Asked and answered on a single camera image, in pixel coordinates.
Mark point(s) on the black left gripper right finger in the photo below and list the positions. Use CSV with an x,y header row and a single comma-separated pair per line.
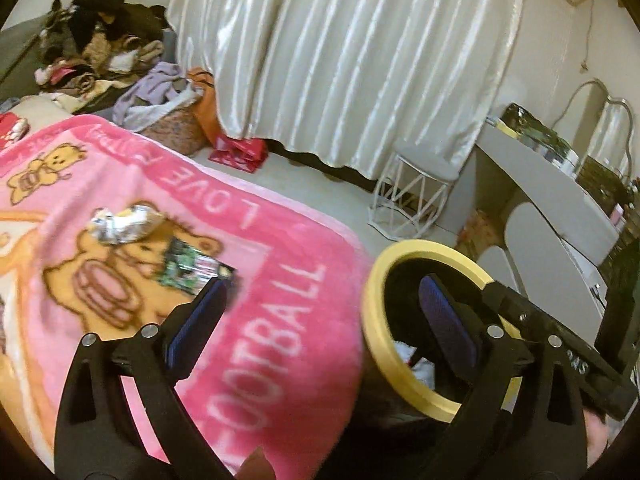
x,y
522,416

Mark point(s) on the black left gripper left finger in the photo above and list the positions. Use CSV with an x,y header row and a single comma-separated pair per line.
x,y
95,433

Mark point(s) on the yellow rimmed black trash bin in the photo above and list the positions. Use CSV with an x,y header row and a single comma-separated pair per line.
x,y
390,393

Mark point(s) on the white chair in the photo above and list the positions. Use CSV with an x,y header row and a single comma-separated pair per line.
x,y
535,262

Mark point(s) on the green cartoon snack packet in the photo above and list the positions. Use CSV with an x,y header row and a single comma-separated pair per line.
x,y
189,270

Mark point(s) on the pink football bear blanket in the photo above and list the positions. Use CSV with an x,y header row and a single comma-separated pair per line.
x,y
281,371

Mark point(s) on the white dressing table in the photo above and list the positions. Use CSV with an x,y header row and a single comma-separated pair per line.
x,y
499,167

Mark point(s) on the black box on table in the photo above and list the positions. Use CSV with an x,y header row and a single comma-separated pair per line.
x,y
541,139

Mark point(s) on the red gift bag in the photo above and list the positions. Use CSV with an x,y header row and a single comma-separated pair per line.
x,y
246,155

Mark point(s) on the woven laundry basket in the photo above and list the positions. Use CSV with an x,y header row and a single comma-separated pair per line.
x,y
179,131

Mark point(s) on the orange bag beside basket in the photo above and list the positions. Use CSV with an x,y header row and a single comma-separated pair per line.
x,y
205,110

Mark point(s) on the lavender cloth on basket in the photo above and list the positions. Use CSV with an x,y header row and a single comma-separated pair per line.
x,y
160,92

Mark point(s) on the pile of clothes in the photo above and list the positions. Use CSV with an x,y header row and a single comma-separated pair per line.
x,y
91,51

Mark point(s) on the cream satin curtain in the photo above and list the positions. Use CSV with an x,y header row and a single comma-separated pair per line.
x,y
345,80

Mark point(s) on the white wire frame stool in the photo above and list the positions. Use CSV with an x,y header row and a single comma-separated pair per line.
x,y
411,192

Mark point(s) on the curved frame vanity mirror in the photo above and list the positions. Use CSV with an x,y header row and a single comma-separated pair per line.
x,y
599,126

